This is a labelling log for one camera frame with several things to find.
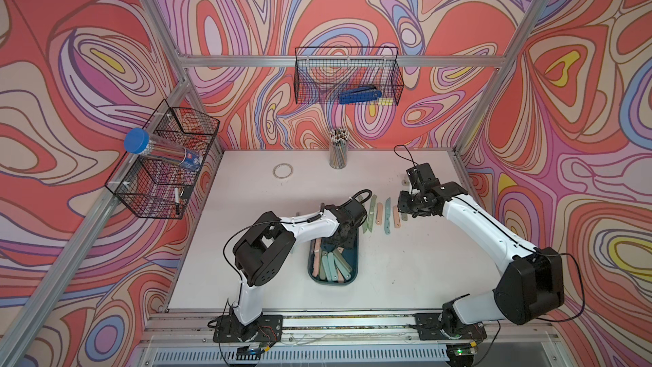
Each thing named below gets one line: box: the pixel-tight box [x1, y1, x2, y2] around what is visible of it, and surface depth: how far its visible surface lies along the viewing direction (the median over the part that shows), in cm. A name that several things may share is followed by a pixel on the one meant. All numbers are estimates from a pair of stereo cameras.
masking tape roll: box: [272, 163, 295, 180], surface depth 114 cm
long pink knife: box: [312, 237, 322, 277], surface depth 86 cm
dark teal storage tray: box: [307, 228, 360, 286], surface depth 85 cm
